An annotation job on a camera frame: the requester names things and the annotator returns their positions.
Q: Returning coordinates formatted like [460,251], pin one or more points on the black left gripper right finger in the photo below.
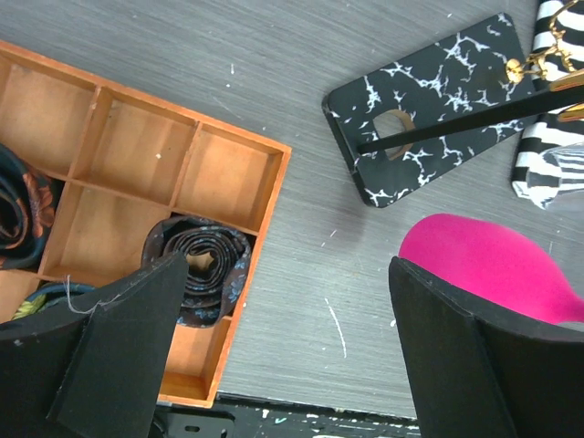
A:
[480,370]

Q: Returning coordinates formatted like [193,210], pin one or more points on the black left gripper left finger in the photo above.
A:
[92,365]

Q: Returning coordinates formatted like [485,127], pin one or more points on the pink plastic wine glass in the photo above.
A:
[495,263]

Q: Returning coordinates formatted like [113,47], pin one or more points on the gold wine glass rack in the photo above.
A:
[410,122]

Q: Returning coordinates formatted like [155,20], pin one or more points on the clear stemmed wine glass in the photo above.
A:
[555,180]

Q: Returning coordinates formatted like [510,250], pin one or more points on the yellow blue rolled tie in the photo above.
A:
[48,296]

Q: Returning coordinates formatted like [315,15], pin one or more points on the blue floral rolled tie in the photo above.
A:
[219,259]

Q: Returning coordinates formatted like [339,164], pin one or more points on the orange floral rolled tie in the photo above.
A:
[29,200]

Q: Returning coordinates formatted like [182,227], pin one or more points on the orange wooden compartment tray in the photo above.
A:
[127,161]

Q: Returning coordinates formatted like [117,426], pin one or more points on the black white striped cloth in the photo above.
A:
[556,52]

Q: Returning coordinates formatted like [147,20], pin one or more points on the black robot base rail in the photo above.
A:
[238,416]

